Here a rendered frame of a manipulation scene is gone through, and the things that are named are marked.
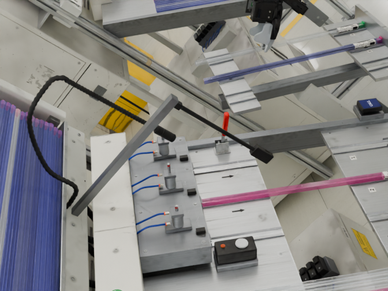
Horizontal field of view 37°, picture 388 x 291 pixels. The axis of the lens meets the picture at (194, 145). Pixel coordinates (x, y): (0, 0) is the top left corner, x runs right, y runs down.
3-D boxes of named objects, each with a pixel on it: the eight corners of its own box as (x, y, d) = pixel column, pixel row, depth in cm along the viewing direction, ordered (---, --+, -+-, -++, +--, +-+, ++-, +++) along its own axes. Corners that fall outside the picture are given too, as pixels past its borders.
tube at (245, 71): (380, 40, 161) (380, 37, 160) (382, 43, 159) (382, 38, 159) (203, 82, 156) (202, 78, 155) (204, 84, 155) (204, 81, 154)
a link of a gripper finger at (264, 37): (249, 51, 165) (254, 19, 160) (269, 52, 166) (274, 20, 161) (252, 55, 162) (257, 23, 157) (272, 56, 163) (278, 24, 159)
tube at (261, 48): (362, 25, 169) (362, 22, 169) (364, 27, 168) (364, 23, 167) (194, 64, 165) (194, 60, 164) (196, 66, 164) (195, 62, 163)
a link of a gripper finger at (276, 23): (265, 35, 163) (271, 5, 159) (271, 35, 164) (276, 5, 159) (271, 41, 159) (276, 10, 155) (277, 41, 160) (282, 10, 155)
